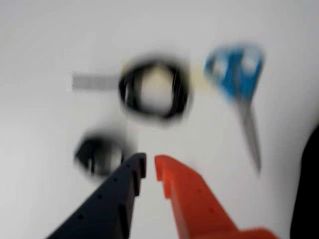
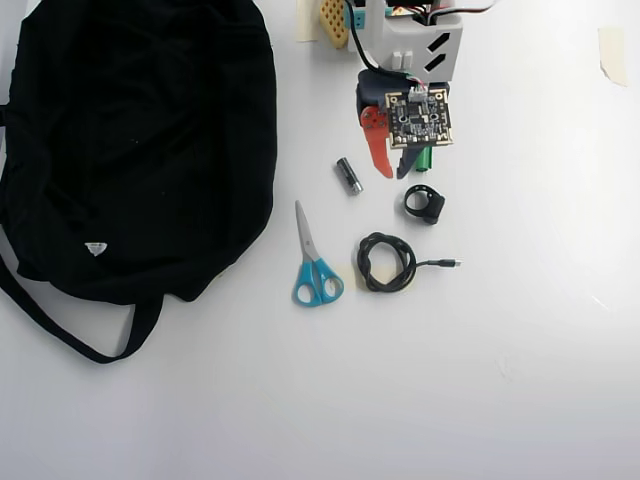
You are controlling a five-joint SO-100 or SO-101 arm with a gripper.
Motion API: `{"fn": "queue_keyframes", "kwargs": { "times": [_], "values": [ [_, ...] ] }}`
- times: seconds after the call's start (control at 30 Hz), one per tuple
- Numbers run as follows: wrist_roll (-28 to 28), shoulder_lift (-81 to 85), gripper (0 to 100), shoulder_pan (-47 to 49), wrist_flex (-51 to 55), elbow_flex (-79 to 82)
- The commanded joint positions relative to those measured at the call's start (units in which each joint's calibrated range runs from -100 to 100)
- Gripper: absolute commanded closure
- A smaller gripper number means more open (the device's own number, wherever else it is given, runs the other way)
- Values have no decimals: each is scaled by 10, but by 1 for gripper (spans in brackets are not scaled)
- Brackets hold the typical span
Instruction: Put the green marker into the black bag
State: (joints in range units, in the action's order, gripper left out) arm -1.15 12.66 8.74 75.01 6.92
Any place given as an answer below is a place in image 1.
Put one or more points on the black tape roll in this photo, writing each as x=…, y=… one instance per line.
x=199, y=77

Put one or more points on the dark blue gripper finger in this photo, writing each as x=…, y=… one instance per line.
x=104, y=206

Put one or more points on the black fabric bag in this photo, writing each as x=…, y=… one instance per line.
x=310, y=194

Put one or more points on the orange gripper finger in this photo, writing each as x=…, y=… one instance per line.
x=197, y=206

